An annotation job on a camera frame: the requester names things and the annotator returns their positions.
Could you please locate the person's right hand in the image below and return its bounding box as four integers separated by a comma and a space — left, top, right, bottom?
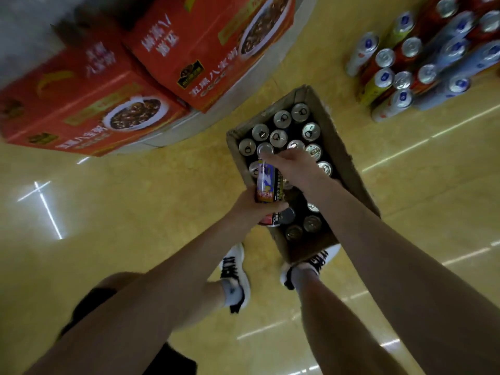
260, 148, 333, 192

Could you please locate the person's left hand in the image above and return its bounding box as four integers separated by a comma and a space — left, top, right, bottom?
230, 187, 289, 228

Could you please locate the brown cardboard box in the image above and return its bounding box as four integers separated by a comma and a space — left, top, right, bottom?
226, 84, 382, 265

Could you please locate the round wooden shelf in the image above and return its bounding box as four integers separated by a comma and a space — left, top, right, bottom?
0, 0, 320, 156

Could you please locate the cluster of cans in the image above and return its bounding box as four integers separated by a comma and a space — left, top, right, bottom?
345, 0, 500, 124

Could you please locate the person's right forearm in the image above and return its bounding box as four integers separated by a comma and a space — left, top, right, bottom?
307, 179, 500, 375

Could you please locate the person's left forearm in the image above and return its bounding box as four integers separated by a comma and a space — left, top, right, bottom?
22, 214, 257, 375

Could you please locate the person's left white shoe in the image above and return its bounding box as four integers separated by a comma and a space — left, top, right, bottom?
219, 242, 252, 314

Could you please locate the person's white shoe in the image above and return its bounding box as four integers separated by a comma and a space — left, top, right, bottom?
279, 244, 342, 291
219, 242, 252, 314

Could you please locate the person's left white sock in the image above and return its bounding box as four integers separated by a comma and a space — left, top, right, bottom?
221, 279, 244, 308

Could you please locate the person's white sock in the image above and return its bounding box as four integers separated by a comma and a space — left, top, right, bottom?
291, 263, 319, 290
221, 279, 244, 308

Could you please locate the person's right white sock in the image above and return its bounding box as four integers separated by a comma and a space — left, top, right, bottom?
291, 263, 319, 290

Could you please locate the person's right white shoe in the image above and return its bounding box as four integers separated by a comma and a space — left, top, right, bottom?
279, 244, 342, 291

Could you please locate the person's left leg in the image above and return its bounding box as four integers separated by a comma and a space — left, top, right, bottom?
95, 271, 228, 333

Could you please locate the person's leg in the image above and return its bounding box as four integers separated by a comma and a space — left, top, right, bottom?
95, 271, 228, 333
291, 267, 410, 375

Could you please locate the person's right leg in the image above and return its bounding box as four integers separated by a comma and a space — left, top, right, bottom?
291, 267, 410, 375

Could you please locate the red porridge print carton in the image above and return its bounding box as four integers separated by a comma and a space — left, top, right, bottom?
0, 34, 191, 157
122, 0, 298, 114

